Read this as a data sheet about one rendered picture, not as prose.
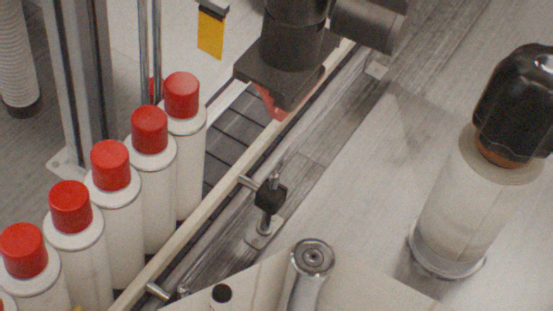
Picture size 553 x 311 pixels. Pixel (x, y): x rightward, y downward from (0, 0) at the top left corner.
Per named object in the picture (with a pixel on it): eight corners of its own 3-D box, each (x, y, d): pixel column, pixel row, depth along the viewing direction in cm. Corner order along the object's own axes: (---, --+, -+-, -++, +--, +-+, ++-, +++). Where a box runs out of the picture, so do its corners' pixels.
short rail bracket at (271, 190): (267, 245, 89) (279, 188, 79) (247, 232, 89) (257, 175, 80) (281, 227, 90) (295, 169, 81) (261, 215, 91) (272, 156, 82)
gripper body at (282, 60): (340, 49, 73) (354, -9, 67) (288, 111, 68) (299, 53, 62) (284, 22, 75) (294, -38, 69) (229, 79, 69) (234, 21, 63)
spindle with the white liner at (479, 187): (466, 293, 82) (587, 121, 59) (395, 252, 84) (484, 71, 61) (494, 238, 87) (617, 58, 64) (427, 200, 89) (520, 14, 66)
